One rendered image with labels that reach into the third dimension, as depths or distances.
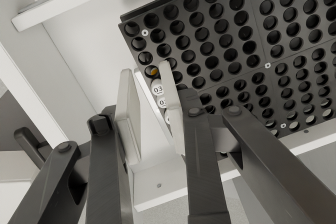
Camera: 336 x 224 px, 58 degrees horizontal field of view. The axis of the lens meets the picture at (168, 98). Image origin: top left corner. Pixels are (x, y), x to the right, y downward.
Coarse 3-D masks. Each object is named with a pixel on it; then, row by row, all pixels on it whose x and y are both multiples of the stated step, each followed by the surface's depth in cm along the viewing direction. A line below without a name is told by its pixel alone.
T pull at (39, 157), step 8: (24, 128) 29; (16, 136) 28; (24, 136) 28; (32, 136) 29; (24, 144) 29; (32, 144) 29; (40, 144) 30; (48, 144) 29; (32, 152) 29; (40, 152) 29; (48, 152) 29; (32, 160) 30; (40, 160) 30; (40, 168) 30
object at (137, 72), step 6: (138, 72) 33; (138, 78) 33; (144, 84) 34; (144, 90) 34; (150, 96) 35; (150, 102) 35; (156, 108) 35; (156, 114) 36; (162, 120) 36; (162, 126) 37; (168, 132) 37; (168, 138) 38
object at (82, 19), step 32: (64, 0) 25; (96, 0) 30; (128, 0) 31; (64, 32) 32; (96, 32) 32; (96, 64) 34; (128, 64) 34; (96, 96) 35; (160, 128) 38; (320, 128) 35; (160, 160) 41; (224, 160) 37; (160, 192) 36
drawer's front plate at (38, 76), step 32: (0, 0) 25; (32, 0) 31; (0, 32) 23; (32, 32) 28; (0, 64) 23; (32, 64) 26; (64, 64) 33; (32, 96) 25; (64, 96) 30; (64, 128) 27
